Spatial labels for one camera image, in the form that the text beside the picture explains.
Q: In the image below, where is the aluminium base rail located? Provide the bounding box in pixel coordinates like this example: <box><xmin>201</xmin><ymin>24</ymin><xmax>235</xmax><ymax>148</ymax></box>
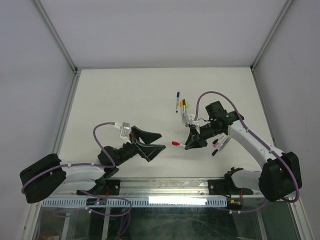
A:
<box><xmin>32</xmin><ymin>177</ymin><xmax>300</xmax><ymax>201</ymax></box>

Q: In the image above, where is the black cap marker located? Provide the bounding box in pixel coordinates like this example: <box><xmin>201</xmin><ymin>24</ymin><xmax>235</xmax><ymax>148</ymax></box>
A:
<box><xmin>211</xmin><ymin>136</ymin><xmax>232</xmax><ymax>156</ymax></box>

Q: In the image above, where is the blue cap marker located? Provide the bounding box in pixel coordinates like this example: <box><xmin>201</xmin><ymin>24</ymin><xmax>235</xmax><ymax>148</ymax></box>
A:
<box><xmin>175</xmin><ymin>91</ymin><xmax>180</xmax><ymax>113</ymax></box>

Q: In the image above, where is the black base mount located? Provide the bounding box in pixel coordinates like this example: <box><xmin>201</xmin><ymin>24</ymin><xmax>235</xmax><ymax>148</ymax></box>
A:
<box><xmin>208</xmin><ymin>167</ymin><xmax>254</xmax><ymax>198</ymax></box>
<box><xmin>85</xmin><ymin>178</ymin><xmax>121</xmax><ymax>196</ymax></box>

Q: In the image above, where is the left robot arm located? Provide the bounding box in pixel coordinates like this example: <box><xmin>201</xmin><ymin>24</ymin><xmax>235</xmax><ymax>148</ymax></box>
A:
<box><xmin>19</xmin><ymin>122</ymin><xmax>166</xmax><ymax>204</ymax></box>

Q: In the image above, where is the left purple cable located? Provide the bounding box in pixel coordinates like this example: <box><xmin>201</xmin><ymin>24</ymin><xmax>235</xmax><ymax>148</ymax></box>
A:
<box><xmin>21</xmin><ymin>121</ymin><xmax>137</xmax><ymax>240</ymax></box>

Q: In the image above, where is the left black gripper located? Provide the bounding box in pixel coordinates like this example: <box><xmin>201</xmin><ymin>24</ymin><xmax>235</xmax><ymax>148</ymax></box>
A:
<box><xmin>114</xmin><ymin>126</ymin><xmax>165</xmax><ymax>167</ymax></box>

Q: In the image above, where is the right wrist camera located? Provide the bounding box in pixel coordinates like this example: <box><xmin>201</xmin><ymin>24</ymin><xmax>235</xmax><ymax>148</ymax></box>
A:
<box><xmin>184</xmin><ymin>114</ymin><xmax>199</xmax><ymax>127</ymax></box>

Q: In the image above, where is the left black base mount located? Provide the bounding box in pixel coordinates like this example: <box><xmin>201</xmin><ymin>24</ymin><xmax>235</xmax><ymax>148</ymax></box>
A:
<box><xmin>85</xmin><ymin>178</ymin><xmax>121</xmax><ymax>196</ymax></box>

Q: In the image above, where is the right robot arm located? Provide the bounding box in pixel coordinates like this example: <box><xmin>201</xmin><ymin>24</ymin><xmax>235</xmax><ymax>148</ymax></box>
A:
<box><xmin>185</xmin><ymin>101</ymin><xmax>302</xmax><ymax>202</ymax></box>

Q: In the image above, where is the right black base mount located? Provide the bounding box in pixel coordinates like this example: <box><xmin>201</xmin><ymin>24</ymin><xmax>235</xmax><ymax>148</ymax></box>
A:
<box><xmin>208</xmin><ymin>167</ymin><xmax>254</xmax><ymax>198</ymax></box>

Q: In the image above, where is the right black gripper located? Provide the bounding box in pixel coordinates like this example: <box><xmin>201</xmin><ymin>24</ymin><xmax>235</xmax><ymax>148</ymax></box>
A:
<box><xmin>184</xmin><ymin>121</ymin><xmax>222</xmax><ymax>150</ymax></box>

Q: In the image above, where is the brown cap marker centre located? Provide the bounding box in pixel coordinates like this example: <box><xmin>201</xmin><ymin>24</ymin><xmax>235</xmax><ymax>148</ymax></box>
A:
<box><xmin>182</xmin><ymin>99</ymin><xmax>187</xmax><ymax>121</ymax></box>

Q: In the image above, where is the light green cap marker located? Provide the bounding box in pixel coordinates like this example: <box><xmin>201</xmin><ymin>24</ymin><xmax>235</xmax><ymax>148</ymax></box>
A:
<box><xmin>183</xmin><ymin>102</ymin><xmax>189</xmax><ymax>123</ymax></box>

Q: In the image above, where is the magenta cap marker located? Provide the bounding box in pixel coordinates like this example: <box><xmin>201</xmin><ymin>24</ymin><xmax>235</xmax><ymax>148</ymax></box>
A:
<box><xmin>212</xmin><ymin>134</ymin><xmax>231</xmax><ymax>148</ymax></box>

